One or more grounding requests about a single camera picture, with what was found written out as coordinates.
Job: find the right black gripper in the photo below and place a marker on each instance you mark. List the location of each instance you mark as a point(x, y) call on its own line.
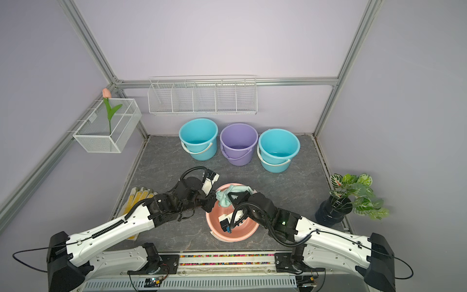
point(239, 199)

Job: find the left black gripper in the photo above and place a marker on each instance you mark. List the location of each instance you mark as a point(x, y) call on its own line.
point(209, 199)

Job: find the pink plastic bucket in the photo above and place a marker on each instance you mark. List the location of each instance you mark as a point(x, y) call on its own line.
point(241, 232)

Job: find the mint green cloth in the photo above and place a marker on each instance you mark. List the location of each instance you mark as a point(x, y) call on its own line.
point(232, 194)

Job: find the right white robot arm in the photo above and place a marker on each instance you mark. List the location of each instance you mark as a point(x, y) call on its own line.
point(372, 258)

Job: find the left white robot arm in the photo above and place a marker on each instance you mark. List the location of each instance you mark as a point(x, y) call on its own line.
point(71, 260)

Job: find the left teal bucket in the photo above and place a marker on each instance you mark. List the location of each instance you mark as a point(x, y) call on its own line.
point(199, 138)

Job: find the teal bucket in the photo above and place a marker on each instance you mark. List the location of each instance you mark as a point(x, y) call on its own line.
point(199, 138)
point(276, 149)

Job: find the right teal bucket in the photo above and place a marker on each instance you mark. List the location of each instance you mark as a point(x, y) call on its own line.
point(276, 149)

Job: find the purple bucket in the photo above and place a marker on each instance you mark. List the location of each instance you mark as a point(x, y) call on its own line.
point(238, 142)

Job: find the yellow white work glove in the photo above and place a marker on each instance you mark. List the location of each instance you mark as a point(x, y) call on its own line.
point(136, 194)

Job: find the potted green plant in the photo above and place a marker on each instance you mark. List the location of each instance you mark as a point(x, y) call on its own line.
point(350, 193)

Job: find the pink artificial tulip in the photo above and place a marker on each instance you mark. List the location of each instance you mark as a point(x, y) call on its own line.
point(111, 111)

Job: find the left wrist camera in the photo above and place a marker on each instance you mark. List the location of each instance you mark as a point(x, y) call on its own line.
point(209, 181)

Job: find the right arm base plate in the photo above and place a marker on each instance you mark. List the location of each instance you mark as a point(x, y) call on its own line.
point(288, 262)

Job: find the white vented cable duct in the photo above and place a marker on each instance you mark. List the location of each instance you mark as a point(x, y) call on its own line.
point(148, 284)

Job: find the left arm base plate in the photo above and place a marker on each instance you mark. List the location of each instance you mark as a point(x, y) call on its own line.
point(166, 264)

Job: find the white wire basket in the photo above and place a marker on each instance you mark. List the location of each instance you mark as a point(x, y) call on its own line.
point(93, 133)

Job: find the long white wire shelf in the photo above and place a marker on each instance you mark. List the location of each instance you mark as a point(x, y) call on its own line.
point(203, 94)

